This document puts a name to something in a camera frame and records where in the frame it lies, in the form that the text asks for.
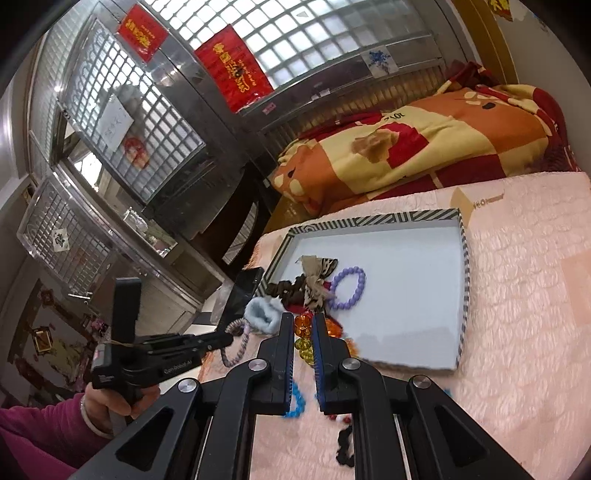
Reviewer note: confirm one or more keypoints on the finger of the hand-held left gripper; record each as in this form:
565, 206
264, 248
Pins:
244, 290

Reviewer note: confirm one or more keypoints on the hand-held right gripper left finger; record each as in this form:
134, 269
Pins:
288, 355

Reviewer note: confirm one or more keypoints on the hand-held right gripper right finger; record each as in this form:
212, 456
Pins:
318, 360

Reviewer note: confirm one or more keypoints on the striped rim box tray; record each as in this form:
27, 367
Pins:
406, 286

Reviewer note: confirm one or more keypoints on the person's left forearm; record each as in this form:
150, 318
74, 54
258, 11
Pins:
37, 438

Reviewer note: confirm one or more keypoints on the person's left hand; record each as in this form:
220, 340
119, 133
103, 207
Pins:
111, 408

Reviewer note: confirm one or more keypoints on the light blue fluffy scrunchie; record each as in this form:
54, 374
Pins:
261, 314

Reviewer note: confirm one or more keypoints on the dark brown scrunchie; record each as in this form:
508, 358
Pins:
281, 288

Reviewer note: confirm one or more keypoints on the beige brown bow hair clip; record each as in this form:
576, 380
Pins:
316, 277

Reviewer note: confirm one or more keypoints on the white bangle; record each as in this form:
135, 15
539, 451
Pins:
90, 420

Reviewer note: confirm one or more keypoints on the black scrunchie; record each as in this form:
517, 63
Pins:
344, 447

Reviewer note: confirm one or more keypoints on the small metal window grille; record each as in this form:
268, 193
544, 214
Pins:
60, 230

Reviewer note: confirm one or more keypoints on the round red window decoration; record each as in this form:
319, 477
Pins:
136, 152

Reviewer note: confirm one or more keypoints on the large metal window grille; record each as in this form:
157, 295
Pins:
134, 115

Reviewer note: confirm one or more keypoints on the white paper sheet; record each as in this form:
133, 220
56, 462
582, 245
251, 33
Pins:
115, 122

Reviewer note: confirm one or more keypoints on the large red banner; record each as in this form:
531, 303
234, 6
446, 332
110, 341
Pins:
235, 69

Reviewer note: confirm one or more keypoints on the thin hair pin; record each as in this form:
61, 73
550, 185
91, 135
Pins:
487, 201

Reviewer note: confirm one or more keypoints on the red orange yellow checked blanket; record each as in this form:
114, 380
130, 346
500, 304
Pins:
438, 138

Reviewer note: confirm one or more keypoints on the glass block window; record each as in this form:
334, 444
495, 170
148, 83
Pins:
300, 32

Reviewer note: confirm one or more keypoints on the blue flower sticker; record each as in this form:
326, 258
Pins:
382, 62

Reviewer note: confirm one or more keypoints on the small red banner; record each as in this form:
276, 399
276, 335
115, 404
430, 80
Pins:
141, 32

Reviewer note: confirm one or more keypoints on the dark wooden bed frame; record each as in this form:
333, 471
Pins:
240, 203

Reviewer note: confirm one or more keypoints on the small picture frame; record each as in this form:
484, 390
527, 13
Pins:
40, 339

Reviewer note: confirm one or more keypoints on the yellow wooden door frame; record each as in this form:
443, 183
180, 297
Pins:
485, 41

